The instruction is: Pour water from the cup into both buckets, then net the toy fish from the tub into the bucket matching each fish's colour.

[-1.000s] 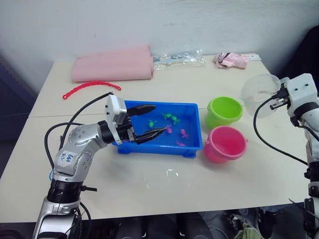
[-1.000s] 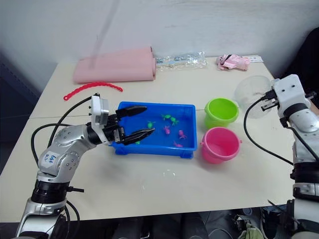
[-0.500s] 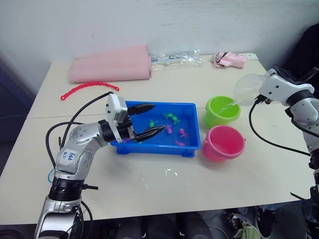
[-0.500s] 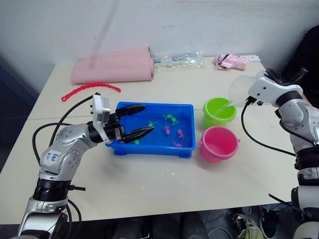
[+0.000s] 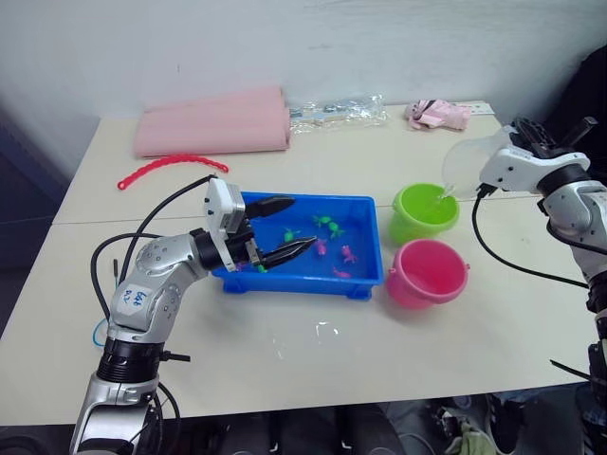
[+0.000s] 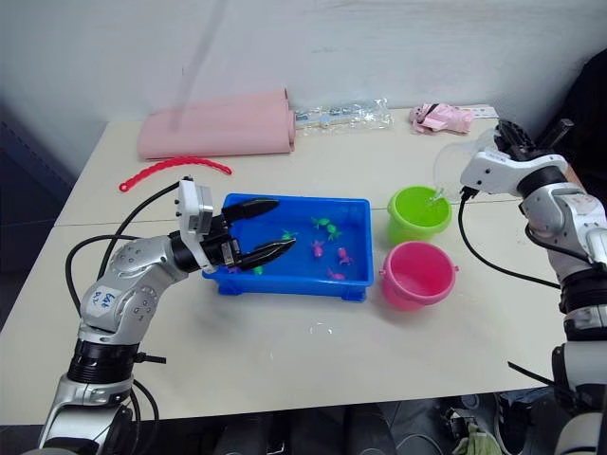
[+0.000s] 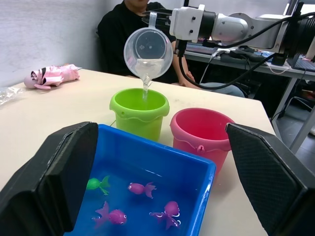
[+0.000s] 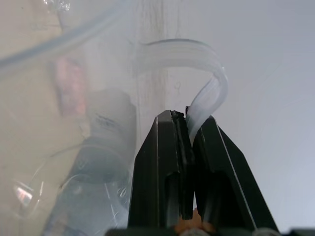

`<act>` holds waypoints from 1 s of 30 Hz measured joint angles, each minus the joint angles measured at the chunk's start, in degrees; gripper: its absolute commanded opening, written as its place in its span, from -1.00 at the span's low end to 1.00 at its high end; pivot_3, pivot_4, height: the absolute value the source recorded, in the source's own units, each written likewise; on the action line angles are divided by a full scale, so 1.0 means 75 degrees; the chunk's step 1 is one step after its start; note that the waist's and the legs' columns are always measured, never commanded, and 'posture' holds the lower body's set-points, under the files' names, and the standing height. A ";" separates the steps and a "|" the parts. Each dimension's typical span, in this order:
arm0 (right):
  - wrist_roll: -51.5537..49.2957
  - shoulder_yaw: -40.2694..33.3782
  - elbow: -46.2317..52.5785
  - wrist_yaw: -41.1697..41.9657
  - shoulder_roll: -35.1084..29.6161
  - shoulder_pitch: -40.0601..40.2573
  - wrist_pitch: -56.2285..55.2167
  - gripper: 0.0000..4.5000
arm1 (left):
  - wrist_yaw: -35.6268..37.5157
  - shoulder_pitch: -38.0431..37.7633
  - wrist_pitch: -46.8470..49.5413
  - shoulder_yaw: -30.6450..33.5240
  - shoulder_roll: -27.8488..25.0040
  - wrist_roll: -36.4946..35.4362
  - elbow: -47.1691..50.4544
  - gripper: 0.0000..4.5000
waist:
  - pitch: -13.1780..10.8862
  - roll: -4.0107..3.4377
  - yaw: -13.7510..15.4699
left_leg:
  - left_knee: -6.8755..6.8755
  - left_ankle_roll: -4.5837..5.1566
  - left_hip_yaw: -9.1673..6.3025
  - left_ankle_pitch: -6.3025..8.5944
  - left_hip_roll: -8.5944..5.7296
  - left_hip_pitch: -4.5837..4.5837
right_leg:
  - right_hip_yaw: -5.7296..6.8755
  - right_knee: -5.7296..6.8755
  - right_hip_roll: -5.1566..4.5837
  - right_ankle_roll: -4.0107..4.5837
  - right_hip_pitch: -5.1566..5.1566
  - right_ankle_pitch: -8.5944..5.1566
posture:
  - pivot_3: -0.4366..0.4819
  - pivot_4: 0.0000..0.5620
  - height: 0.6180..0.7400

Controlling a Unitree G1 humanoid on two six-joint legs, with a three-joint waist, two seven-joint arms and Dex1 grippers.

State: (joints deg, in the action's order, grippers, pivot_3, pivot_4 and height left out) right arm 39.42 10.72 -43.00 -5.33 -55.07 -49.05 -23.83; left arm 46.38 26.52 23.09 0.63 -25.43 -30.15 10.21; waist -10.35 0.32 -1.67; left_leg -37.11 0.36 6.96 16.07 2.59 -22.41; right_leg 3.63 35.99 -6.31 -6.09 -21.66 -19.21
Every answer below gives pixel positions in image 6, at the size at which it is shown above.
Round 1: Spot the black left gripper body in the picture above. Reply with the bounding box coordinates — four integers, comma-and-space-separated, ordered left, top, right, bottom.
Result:
200, 214, 244, 275

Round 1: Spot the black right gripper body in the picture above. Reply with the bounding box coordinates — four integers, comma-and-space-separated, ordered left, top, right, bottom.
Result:
506, 140, 555, 165

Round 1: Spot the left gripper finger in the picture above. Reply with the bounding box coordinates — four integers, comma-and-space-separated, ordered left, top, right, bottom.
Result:
220, 197, 281, 228
236, 237, 298, 272

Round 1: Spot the clear plastic cup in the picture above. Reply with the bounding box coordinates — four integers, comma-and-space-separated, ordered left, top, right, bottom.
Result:
432, 127, 504, 203

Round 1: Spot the blue plastic tub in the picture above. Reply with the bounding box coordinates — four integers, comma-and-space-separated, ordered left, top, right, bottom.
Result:
201, 191, 377, 302

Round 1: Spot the pink toy package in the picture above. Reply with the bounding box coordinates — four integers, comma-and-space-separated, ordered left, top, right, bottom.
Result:
408, 101, 473, 135

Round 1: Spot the green plastic bucket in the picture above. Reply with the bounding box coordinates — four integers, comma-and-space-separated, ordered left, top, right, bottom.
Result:
386, 185, 453, 246

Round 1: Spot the pink plastic bucket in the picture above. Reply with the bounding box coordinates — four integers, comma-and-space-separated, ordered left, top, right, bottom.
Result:
377, 240, 460, 312

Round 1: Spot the white printed card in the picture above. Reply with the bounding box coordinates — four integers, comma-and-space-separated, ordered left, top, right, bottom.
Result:
462, 104, 500, 119

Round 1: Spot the black object beside table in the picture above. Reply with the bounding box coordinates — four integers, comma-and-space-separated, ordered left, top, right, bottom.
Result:
535, 46, 607, 191

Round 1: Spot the pink folded mat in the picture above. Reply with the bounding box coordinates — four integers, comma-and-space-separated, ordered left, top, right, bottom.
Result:
136, 85, 298, 161

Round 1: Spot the red wavy plastic strip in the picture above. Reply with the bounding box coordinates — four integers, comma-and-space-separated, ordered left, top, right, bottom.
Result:
118, 155, 233, 192

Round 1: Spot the clear plastic bag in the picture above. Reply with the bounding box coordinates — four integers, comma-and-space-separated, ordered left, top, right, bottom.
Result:
293, 97, 395, 137

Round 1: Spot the green cloth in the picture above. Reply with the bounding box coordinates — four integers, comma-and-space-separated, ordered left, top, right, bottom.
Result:
452, 424, 504, 455

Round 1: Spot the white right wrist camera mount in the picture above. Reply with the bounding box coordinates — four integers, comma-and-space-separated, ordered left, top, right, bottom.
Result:
457, 149, 569, 197

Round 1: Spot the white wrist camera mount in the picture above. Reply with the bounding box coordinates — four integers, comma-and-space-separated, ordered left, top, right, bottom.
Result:
457, 149, 569, 197
174, 178, 223, 276

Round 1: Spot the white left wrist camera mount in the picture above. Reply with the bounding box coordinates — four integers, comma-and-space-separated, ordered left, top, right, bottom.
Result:
174, 178, 223, 276

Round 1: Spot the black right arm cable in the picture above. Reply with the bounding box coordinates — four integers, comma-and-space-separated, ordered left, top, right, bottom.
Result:
456, 187, 562, 290

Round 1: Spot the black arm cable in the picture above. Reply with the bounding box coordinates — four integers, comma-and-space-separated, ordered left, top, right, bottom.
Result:
64, 178, 193, 312
456, 187, 562, 290

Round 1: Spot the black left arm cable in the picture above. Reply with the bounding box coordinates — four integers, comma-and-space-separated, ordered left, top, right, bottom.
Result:
64, 178, 193, 312

